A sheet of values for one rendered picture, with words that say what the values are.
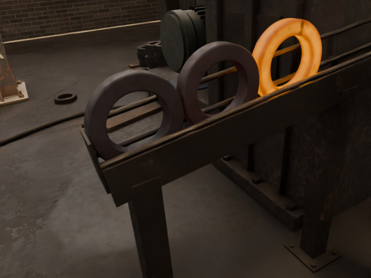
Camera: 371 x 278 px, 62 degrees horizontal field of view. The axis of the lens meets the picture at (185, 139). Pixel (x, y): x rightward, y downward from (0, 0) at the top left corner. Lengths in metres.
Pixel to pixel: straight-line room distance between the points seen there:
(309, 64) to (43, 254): 1.09
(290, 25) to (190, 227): 0.83
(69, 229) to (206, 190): 0.60
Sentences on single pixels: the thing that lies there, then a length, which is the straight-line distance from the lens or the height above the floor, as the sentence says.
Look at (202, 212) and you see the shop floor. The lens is 1.32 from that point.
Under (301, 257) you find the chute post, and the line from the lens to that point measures 1.18.
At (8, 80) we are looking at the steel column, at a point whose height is 0.17.
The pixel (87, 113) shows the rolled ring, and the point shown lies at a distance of 0.55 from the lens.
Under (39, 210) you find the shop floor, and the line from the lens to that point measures 1.54.
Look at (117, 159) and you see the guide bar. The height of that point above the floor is 0.59.
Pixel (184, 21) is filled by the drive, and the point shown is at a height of 0.63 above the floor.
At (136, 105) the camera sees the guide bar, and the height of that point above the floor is 0.65.
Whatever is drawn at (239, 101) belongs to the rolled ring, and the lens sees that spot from 0.68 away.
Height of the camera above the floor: 0.87
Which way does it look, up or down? 28 degrees down
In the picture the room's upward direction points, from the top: 5 degrees counter-clockwise
